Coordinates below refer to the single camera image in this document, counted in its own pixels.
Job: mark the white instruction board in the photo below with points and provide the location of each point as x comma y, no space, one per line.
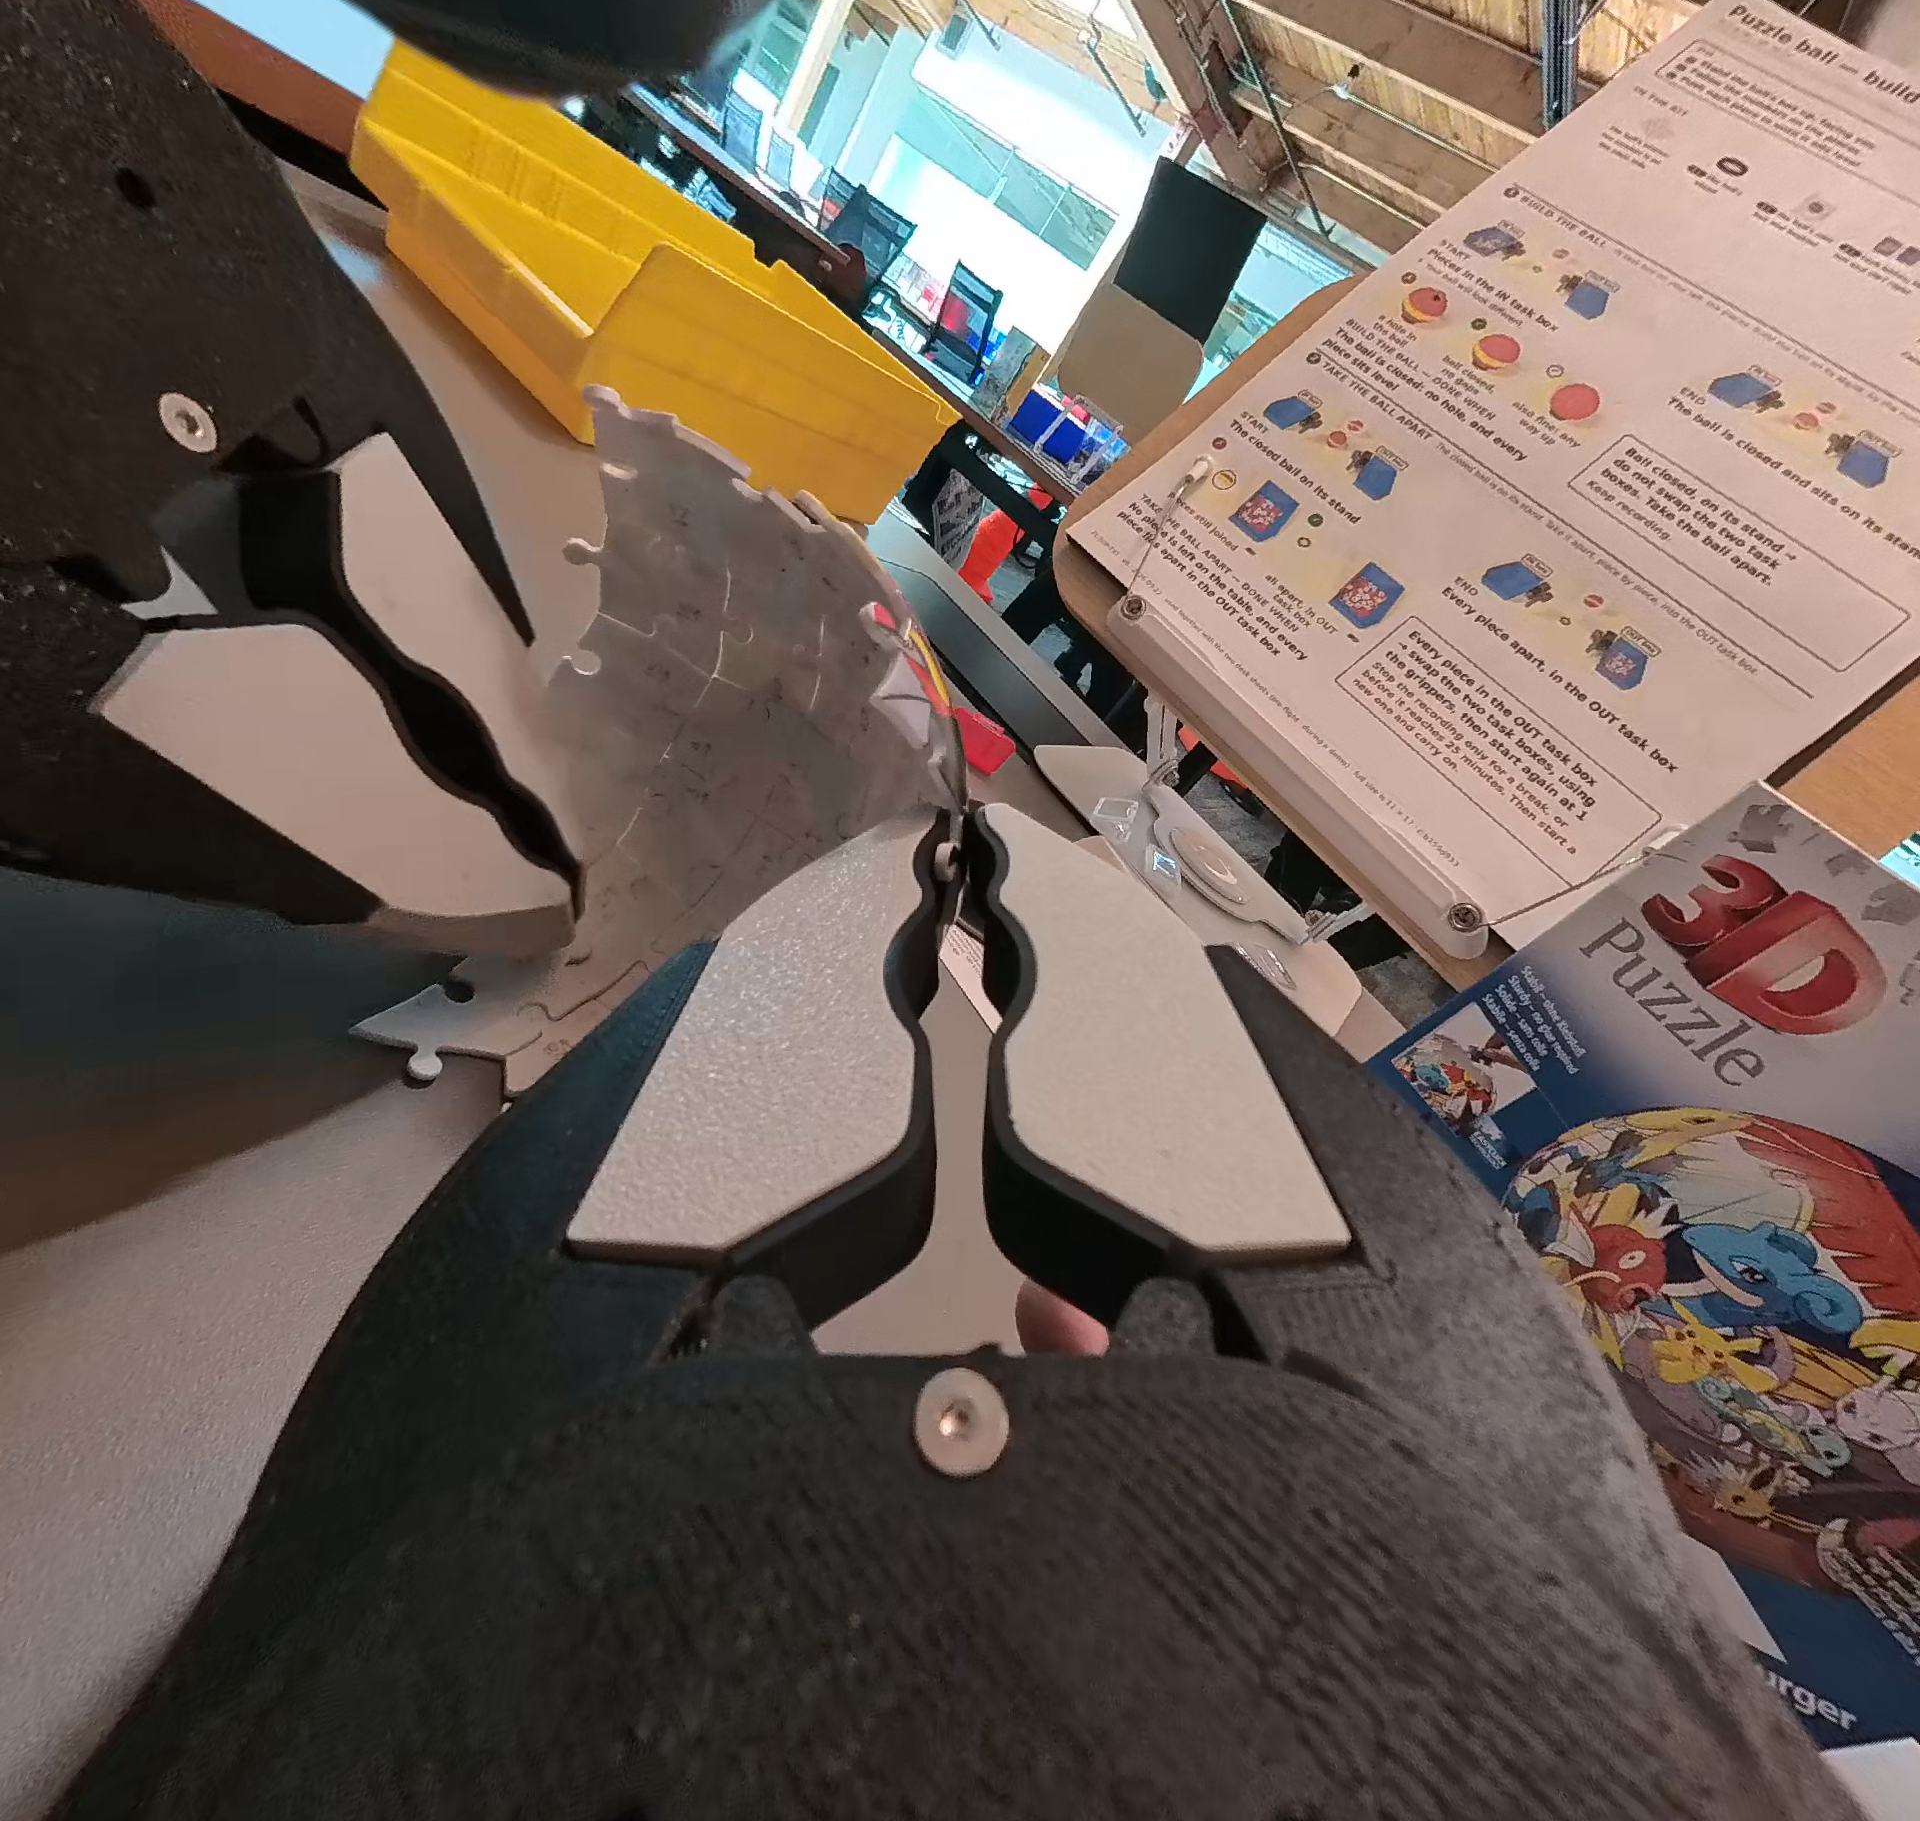
1502,503

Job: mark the yellow plastic bin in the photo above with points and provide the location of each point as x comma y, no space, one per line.
719,355

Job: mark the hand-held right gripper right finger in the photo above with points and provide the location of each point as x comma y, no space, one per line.
1156,1100

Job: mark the white plastic device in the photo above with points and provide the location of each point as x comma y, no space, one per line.
1204,860

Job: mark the small red block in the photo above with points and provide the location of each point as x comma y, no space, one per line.
978,745

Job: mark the black and tan sign board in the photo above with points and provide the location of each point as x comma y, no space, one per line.
1185,244

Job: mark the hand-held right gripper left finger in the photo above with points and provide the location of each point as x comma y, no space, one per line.
752,1088

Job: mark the blue printed puzzle box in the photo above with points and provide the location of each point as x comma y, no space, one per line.
1699,1254

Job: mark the assembled white puzzle ball shell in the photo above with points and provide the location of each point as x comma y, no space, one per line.
719,650

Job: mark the black office chair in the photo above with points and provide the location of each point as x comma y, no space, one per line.
969,313
871,238

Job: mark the orange traffic cone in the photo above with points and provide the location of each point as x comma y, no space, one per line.
1000,555

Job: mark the person's right hand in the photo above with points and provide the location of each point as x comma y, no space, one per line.
1055,1320

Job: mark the black flat tablet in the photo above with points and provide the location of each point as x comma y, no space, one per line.
990,624

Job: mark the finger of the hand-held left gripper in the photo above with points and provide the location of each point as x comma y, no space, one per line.
425,576
298,740

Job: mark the blue storage bin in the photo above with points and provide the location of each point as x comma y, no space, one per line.
1055,439

